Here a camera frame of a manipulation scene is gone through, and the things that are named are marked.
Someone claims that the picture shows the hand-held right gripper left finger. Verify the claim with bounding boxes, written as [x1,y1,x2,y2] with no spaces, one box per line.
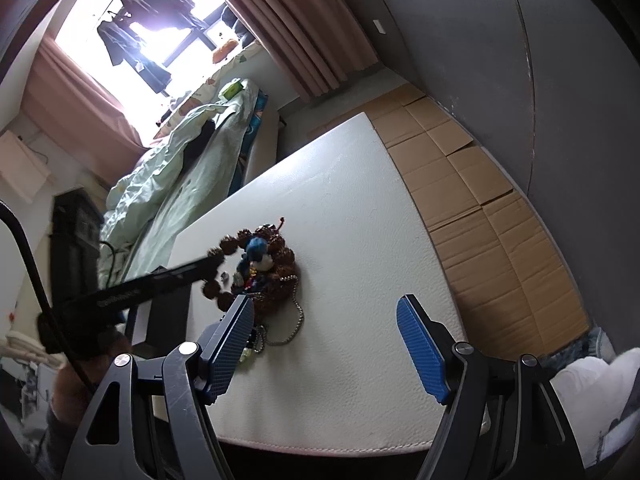
[62,294,256,480]

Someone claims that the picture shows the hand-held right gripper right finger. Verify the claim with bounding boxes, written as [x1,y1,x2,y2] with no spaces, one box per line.
[396,294,586,480]

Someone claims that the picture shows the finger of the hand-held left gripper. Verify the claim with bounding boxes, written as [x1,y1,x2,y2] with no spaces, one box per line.
[52,254,226,323]

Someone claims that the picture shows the black jewelry box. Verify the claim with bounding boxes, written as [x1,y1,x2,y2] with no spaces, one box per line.
[125,280,192,347]

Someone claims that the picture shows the silver ball chain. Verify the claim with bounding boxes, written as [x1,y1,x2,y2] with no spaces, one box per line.
[259,290,307,347]

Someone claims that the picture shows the person's left hand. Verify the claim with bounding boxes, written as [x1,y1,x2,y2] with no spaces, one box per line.
[52,332,132,423]

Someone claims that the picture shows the bed with green sheet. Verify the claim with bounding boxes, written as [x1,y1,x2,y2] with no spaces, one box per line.
[120,77,281,286]

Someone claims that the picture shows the black cabinet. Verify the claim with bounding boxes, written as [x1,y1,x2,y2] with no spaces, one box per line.
[50,190,107,295]

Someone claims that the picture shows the pale green quilt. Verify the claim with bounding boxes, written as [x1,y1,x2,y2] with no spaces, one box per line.
[102,80,261,263]

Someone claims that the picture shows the black garment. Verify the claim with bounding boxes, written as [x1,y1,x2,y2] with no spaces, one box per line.
[184,120,217,162]

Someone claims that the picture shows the flattened cardboard sheets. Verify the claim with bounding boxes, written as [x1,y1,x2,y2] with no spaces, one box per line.
[367,82,592,362]

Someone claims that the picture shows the white cloth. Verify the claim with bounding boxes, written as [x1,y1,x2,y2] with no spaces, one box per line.
[549,349,640,467]

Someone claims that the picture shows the blue denim cloth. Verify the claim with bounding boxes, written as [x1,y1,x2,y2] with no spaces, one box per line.
[542,326,617,377]

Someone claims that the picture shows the printed windowsill cushion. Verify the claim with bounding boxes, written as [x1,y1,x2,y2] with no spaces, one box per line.
[152,44,262,136]

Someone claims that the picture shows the pink curtain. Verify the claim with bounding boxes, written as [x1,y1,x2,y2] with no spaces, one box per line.
[220,0,379,104]
[20,35,147,162]

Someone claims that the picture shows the dark hanging coat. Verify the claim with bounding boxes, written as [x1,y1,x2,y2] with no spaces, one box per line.
[96,7,174,94]

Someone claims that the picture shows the orange plush toy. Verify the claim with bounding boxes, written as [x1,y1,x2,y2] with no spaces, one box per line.
[212,39,239,64]

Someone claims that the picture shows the dark cushion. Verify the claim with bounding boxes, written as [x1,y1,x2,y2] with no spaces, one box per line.
[219,2,252,47]

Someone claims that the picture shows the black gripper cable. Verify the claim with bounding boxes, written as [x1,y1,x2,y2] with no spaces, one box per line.
[0,200,97,392]

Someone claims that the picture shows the dark window frame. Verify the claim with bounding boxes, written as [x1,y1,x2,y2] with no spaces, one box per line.
[160,2,229,69]

